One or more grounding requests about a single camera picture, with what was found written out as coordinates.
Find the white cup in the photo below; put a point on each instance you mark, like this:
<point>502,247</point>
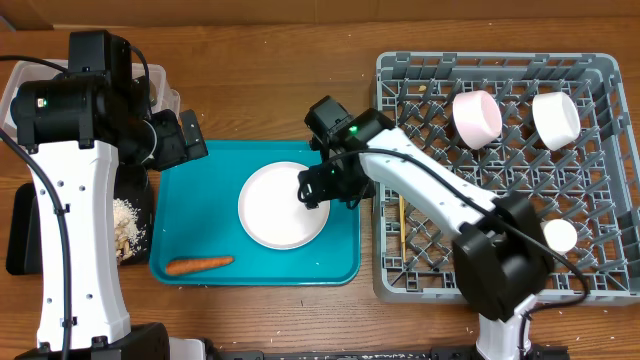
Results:
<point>561,235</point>

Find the clear plastic bin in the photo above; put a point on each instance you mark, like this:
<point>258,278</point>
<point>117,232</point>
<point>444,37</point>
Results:
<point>163,96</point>

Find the white round plate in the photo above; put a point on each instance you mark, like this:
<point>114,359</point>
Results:
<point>271,213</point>

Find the grey dish rack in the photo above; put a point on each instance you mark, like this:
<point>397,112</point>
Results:
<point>592,183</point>

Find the black plastic bin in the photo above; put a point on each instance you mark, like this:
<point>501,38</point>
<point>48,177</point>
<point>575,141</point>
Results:
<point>133,192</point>

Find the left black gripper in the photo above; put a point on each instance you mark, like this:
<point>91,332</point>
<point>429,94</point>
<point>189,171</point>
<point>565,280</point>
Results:
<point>177,150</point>

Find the white bowl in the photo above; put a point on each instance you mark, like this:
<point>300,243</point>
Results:
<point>556,119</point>

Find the pink-white bowl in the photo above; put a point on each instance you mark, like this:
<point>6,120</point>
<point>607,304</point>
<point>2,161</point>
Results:
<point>477,118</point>

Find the orange carrot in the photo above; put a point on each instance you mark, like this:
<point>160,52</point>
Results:
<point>181,267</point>

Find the teal serving tray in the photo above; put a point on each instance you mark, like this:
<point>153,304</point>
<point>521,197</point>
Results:
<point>197,217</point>

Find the peanut shells pile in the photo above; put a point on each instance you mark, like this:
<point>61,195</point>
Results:
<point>124,245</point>

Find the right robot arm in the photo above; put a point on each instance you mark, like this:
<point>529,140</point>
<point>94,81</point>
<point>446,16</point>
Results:
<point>508,263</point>

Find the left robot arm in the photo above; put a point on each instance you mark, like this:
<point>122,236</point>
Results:
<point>74,131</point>

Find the rice pile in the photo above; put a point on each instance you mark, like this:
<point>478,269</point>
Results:
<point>125,222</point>

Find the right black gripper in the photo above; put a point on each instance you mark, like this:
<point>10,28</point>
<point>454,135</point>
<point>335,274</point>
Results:
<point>321,188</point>

